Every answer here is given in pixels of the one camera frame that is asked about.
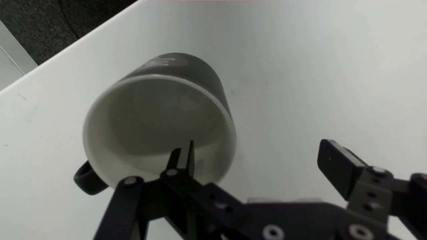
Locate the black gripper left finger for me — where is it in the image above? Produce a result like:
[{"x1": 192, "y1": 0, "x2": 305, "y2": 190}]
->
[{"x1": 93, "y1": 140, "x2": 250, "y2": 240}]

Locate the black mug with white inside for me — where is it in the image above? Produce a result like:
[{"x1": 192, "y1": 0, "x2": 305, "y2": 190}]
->
[{"x1": 72, "y1": 52, "x2": 237, "y2": 197}]

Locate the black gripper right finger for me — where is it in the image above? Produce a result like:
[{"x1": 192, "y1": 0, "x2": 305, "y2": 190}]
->
[{"x1": 317, "y1": 137, "x2": 427, "y2": 240}]

